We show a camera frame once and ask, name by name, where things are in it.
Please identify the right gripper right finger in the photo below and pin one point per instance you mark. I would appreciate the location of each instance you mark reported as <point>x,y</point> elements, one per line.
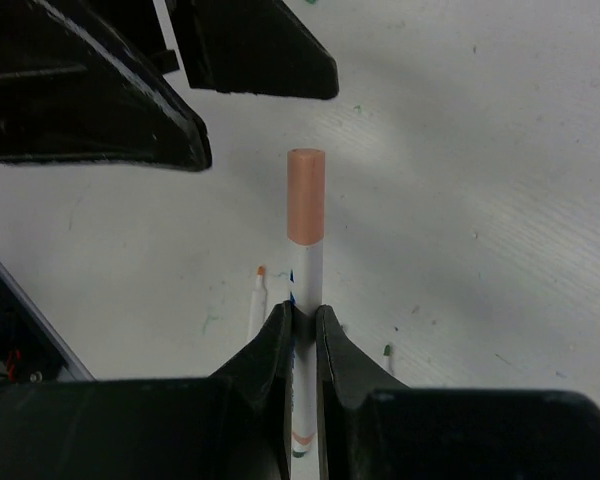
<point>372,426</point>

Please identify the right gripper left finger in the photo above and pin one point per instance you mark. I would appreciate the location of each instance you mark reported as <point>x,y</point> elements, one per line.
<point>232,424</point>

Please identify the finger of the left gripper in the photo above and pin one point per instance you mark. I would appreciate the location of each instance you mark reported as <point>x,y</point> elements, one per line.
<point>84,82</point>
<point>256,47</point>

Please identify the teal marker pen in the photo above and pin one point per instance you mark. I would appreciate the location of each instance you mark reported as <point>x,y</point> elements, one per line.
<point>387,358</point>

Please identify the orange marker pen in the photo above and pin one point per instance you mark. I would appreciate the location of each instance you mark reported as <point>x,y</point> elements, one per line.
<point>257,305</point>

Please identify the light orange capped marker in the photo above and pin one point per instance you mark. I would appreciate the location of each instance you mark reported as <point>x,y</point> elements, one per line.
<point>305,232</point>

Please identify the green marker pen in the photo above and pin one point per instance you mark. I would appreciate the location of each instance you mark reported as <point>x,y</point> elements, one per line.
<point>291,279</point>

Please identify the metal rail strip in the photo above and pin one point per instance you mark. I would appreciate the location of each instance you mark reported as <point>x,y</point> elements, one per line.
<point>74,370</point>

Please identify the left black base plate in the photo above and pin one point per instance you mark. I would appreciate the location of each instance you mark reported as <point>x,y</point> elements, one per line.
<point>26,354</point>

